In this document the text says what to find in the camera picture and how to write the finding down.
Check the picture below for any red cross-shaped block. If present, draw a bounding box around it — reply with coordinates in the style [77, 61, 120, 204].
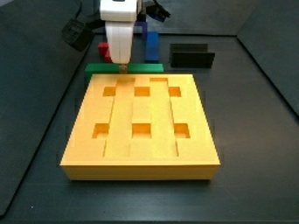
[97, 42, 112, 63]

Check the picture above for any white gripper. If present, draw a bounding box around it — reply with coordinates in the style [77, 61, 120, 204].
[99, 0, 143, 74]

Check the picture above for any purple legged block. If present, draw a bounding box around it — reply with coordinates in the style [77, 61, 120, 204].
[135, 21, 147, 41]

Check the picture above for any green long block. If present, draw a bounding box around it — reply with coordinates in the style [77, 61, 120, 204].
[84, 63, 164, 83]

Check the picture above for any blue long block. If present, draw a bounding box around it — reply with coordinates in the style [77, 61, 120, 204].
[144, 31, 159, 63]

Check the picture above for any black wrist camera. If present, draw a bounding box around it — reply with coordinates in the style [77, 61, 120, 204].
[61, 19, 93, 52]

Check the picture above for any yellow slotted board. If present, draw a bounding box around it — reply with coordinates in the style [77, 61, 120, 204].
[60, 74, 220, 180]

